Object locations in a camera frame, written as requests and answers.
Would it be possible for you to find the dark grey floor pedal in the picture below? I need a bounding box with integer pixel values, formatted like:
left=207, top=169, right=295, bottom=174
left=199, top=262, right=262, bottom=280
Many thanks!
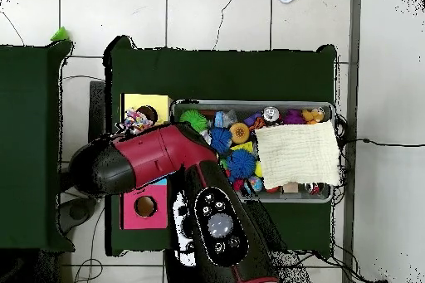
left=58, top=196, right=98, bottom=234

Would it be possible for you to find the wooden box with three holes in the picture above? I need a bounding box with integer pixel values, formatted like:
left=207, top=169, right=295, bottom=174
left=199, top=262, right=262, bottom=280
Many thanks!
left=119, top=92, right=173, bottom=231

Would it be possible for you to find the toy burger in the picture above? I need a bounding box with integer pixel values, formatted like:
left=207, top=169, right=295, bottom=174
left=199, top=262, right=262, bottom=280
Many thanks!
left=229, top=122, right=251, bottom=144

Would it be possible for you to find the orange yellow plush toy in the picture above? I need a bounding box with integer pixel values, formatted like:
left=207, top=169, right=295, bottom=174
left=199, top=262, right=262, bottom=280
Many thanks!
left=300, top=106, right=325, bottom=125

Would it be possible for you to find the long black cable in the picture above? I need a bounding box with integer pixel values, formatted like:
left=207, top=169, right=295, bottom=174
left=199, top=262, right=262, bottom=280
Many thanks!
left=338, top=136, right=425, bottom=149

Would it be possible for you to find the cream muslin cloth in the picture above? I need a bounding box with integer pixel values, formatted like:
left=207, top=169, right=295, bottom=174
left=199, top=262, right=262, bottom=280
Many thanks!
left=254, top=120, right=343, bottom=191

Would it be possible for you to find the green covered side table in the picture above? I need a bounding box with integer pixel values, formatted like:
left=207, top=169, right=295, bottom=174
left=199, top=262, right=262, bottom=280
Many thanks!
left=0, top=39, right=76, bottom=252

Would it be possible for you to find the silver drink can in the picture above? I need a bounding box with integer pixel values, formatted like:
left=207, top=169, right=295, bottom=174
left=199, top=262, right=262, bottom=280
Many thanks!
left=262, top=105, right=281, bottom=123

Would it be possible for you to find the purple knobbly ball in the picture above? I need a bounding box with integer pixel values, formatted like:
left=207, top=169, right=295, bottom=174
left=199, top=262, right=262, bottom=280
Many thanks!
left=281, top=108, right=304, bottom=125

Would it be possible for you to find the yellow cheese wedge toy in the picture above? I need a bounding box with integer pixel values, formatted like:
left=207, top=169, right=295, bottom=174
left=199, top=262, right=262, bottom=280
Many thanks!
left=230, top=141, right=254, bottom=154

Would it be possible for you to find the small bright green object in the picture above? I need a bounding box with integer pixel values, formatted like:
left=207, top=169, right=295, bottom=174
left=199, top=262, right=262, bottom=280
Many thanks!
left=50, top=26, right=71, bottom=43

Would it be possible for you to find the colourful printed paper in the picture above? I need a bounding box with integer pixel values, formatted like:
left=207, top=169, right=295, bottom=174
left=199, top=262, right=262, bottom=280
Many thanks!
left=115, top=106, right=156, bottom=137

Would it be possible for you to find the large blue spiky ball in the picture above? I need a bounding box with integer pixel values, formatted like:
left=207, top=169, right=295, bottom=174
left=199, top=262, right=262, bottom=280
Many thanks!
left=226, top=148, right=256, bottom=179

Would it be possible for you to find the green spiky ball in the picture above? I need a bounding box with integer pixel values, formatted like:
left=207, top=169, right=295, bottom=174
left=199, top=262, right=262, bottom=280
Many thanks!
left=178, top=109, right=209, bottom=134

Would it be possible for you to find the globe print ball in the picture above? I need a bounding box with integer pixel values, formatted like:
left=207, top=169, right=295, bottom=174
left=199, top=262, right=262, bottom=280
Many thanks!
left=245, top=175, right=264, bottom=194

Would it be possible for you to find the wire mesh bin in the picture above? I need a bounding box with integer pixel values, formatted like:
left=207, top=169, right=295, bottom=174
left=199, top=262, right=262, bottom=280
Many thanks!
left=170, top=98, right=335, bottom=203

